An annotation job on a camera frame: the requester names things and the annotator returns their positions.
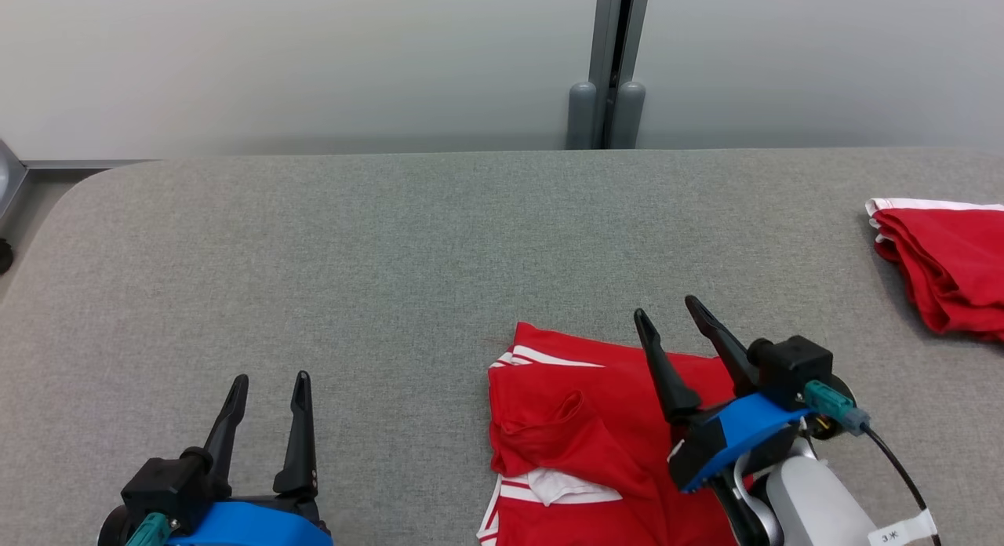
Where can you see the blue left camera bracket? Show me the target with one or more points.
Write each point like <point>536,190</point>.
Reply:
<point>251,526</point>

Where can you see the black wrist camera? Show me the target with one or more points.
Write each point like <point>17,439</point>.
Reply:
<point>792,365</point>
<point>165,483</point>

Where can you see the red white basketball jersey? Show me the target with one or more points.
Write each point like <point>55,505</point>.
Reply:
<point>565,420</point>

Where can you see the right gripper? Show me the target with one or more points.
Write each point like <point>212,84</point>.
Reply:
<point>686,456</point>

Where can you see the blue right camera bracket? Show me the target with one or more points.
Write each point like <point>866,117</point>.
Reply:
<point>753,420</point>

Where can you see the red shorts white side panel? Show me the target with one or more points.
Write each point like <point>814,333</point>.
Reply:
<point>957,271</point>

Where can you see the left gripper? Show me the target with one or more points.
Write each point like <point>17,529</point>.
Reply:
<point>290,501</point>

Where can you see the grey metal floor rail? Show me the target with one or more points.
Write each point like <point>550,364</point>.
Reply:
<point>86,165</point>

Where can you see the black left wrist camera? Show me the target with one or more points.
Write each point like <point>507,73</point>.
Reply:
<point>165,483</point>

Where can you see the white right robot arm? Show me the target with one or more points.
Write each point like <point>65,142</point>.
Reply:
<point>816,507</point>

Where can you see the grey metal corner post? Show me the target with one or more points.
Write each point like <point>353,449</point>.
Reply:
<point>9,185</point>

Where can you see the grey double partition post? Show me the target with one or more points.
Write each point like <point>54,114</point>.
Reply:
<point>605,44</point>

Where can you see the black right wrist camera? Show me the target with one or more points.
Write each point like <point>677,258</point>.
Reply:
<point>792,365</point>

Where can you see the black round caster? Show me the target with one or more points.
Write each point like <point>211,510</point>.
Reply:
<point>5,257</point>

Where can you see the blue camera bracket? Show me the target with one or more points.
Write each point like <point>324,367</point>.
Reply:
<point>753,420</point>
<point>251,526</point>

